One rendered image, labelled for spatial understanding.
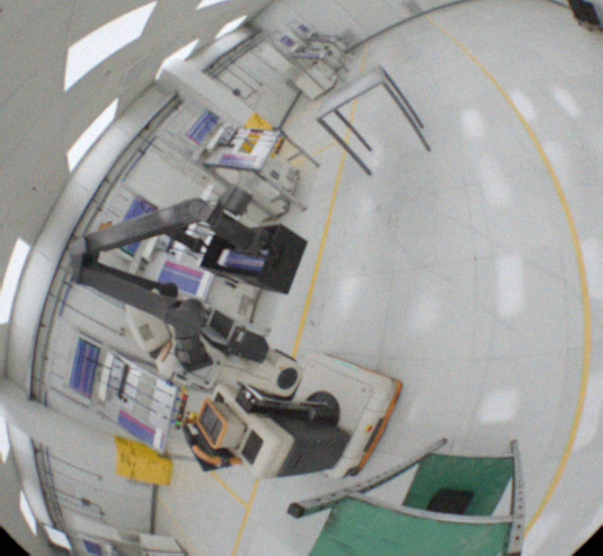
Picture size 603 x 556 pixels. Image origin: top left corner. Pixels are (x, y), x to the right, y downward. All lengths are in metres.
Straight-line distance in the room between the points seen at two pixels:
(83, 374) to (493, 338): 3.01
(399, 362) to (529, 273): 0.94
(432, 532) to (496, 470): 0.61
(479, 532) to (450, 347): 1.18
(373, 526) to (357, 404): 0.89
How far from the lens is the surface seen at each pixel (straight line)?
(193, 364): 0.70
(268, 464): 1.07
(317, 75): 5.89
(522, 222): 1.75
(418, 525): 0.60
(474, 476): 1.17
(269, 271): 0.71
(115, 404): 2.62
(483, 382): 1.46
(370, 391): 1.35
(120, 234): 0.71
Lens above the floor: 1.46
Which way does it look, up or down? 34 degrees down
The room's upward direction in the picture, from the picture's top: 56 degrees counter-clockwise
